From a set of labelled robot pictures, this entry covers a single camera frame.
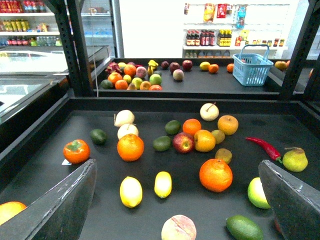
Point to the black shelf post left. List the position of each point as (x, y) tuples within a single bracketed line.
[(68, 18)]

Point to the golden brown round pear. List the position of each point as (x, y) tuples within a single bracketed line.
[(228, 124)]

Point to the far dark plum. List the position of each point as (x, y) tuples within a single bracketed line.
[(165, 65)]

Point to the far green apple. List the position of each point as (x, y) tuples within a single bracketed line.
[(155, 79)]

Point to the black shelf post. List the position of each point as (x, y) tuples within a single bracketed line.
[(68, 18), (305, 39)]

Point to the red apple centre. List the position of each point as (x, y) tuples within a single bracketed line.
[(183, 143)]

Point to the red chili pepper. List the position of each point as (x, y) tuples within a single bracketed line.
[(272, 152)]

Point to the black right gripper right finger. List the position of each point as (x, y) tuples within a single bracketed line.
[(295, 204)]

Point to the small orange mandarin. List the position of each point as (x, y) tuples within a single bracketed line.
[(191, 126)]

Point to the large orange front right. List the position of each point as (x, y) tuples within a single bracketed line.
[(215, 175)]

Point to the green apple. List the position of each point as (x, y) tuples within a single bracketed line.
[(256, 194), (155, 79)]

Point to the green apple right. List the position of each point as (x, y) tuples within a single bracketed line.
[(256, 194)]

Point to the far yellow bananas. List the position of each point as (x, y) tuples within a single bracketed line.
[(152, 66)]

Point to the yellow lemon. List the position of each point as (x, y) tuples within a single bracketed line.
[(163, 184), (204, 66), (131, 192)]

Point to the white price tag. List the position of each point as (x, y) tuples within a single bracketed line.
[(66, 163)]

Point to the pink peach front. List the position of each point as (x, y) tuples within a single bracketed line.
[(179, 227)]

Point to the white pear left upper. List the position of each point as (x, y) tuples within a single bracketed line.
[(123, 117)]

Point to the yellow orange apple centre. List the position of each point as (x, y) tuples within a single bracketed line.
[(204, 141)]

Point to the orange fruit bottom left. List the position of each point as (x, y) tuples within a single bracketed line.
[(9, 209)]

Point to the brown kiwi lower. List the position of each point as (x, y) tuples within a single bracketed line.
[(224, 154)]

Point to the far peach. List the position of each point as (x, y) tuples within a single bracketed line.
[(178, 75)]

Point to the large orange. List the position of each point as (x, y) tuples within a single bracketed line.
[(130, 147), (215, 175)]

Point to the large orange centre left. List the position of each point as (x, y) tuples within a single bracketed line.
[(130, 147)]

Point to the far small orange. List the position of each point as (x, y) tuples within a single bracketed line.
[(213, 68)]

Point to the black shelf post right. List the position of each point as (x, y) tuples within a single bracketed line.
[(305, 39)]

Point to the white pear left lower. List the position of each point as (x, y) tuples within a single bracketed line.
[(126, 129)]

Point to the green avocado upper centre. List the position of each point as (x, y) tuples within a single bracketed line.
[(172, 127)]

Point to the yellow green pear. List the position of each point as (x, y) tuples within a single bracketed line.
[(295, 159)]

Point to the far pink dragon fruit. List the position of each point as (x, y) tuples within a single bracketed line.
[(113, 67)]

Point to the dark avocado far left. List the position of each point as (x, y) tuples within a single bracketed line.
[(98, 136)]

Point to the light blue far basket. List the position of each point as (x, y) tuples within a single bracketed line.
[(252, 69)]

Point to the green avocado lower centre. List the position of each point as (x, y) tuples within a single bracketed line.
[(162, 143)]

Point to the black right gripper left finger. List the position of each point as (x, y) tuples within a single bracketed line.
[(60, 213)]

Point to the black produce shelf tray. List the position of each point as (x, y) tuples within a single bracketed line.
[(31, 166)]

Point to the white pear with stem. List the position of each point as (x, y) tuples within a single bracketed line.
[(209, 112)]

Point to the orange persimmon green calyx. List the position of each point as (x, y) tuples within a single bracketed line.
[(76, 151)]

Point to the olive kiwi upper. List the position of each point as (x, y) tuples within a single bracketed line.
[(219, 136)]

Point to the far orange by basket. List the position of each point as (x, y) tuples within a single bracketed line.
[(230, 68)]

